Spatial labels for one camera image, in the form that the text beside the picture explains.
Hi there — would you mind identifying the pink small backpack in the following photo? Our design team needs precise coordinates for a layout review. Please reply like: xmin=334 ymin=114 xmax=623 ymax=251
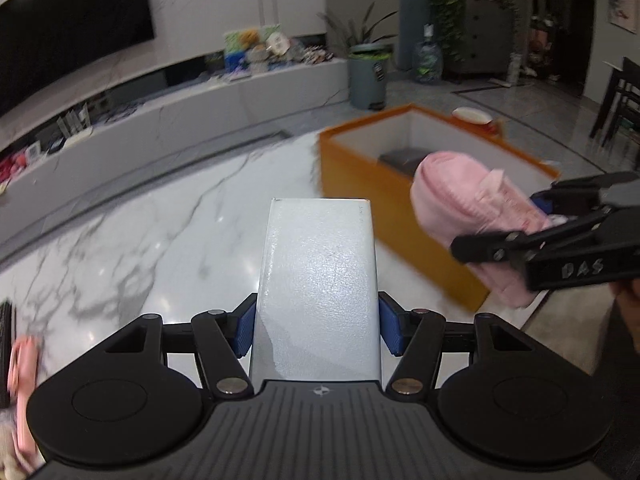
xmin=409 ymin=149 xmax=554 ymax=309

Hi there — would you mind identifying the long white box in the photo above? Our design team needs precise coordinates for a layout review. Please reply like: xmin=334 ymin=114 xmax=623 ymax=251
xmin=250 ymin=198 xmax=382 ymax=387

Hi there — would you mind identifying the person's right hand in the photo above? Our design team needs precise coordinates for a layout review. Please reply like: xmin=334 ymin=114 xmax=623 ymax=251
xmin=611 ymin=278 xmax=640 ymax=350

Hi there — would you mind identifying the dark dining chair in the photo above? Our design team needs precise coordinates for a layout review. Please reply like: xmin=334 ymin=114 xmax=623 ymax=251
xmin=589 ymin=56 xmax=640 ymax=146

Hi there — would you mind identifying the orange white storage box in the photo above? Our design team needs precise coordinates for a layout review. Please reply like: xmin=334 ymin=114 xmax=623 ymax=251
xmin=318 ymin=103 xmax=561 ymax=312

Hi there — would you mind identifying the red mug white interior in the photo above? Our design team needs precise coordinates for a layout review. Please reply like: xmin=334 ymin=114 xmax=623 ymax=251
xmin=451 ymin=106 xmax=503 ymax=136

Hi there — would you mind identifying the water jug bottle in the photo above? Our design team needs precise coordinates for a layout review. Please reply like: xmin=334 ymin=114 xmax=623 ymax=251
xmin=412 ymin=24 xmax=444 ymax=84

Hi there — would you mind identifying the grey trash bin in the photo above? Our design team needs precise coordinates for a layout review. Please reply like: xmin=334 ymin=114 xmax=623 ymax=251
xmin=347 ymin=42 xmax=393 ymax=112

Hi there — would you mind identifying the pink handheld fan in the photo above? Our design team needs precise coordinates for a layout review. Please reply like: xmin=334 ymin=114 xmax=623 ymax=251
xmin=6 ymin=336 xmax=41 ymax=474

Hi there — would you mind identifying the black remote keyboard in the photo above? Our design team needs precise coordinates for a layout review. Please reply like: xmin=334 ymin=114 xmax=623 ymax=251
xmin=0 ymin=300 xmax=15 ymax=410

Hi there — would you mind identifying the green potted plant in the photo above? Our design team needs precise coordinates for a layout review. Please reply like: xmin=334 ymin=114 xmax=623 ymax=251
xmin=317 ymin=2 xmax=398 ymax=55

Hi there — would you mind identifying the white router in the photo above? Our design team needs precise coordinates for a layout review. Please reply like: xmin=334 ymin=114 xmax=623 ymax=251
xmin=56 ymin=103 xmax=93 ymax=140

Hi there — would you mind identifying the round white fan sign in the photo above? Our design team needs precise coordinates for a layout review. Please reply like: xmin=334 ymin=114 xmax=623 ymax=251
xmin=266 ymin=32 xmax=291 ymax=56

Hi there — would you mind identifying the small bear plush on shelf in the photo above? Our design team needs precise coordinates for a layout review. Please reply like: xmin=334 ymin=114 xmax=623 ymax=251
xmin=239 ymin=29 xmax=260 ymax=51

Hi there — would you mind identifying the black television screen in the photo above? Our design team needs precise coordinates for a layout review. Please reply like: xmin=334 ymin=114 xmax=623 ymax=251
xmin=1 ymin=0 xmax=155 ymax=113

